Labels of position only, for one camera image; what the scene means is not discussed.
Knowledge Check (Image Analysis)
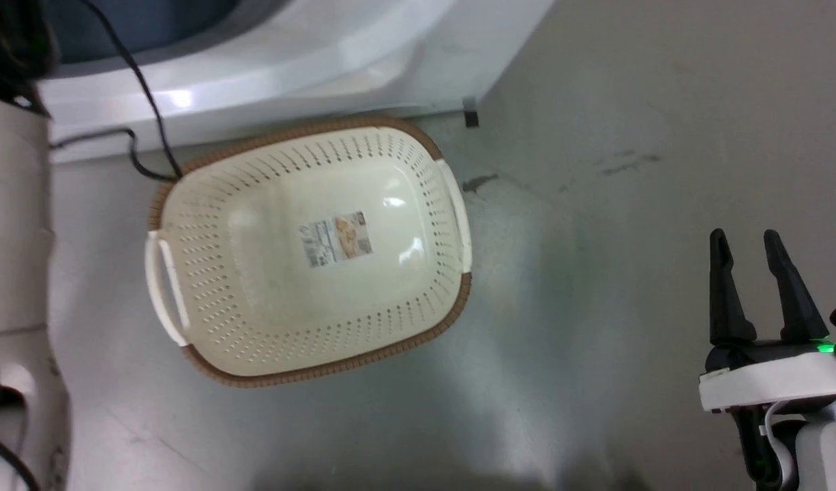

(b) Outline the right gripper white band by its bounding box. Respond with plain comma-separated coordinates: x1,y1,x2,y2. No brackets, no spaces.
698,228,836,414

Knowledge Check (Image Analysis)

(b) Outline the cream perforated laundry basket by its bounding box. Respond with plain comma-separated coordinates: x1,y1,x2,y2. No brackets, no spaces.
144,117,473,388

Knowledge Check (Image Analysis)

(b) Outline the paper label sticker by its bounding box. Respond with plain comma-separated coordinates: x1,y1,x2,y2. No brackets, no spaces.
298,211,374,269

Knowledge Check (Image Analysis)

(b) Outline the thin black cable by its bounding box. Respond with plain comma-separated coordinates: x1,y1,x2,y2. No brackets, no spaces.
48,0,184,183

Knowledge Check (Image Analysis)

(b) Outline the white washing machine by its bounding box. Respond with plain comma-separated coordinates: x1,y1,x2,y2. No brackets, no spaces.
35,0,556,164

